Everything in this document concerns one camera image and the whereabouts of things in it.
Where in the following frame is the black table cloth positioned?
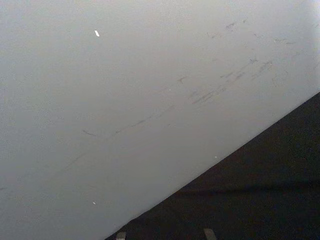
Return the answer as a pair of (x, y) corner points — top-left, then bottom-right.
(104, 91), (320, 240)

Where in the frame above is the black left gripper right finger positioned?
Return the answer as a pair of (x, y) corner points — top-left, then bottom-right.
(202, 227), (217, 240)

